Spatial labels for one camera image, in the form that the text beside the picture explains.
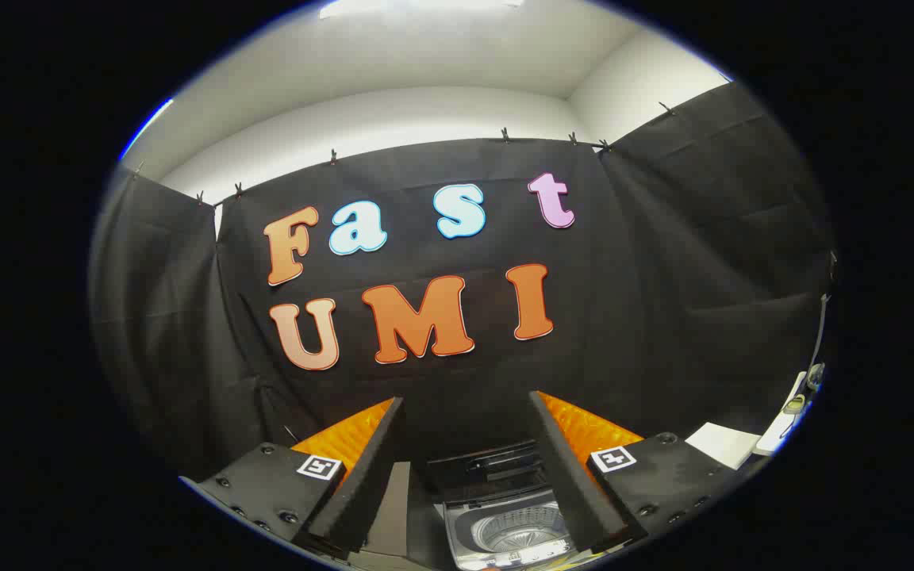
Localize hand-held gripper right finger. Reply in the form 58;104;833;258
527;390;743;556

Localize white flat board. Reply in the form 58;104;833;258
685;422;762;471

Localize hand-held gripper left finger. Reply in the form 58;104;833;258
179;397;406;556

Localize grey washing machine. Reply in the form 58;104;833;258
425;440;585;571

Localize thin grey cable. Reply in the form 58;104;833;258
808;252;835;389

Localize white power strip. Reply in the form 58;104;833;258
755;370;812;458

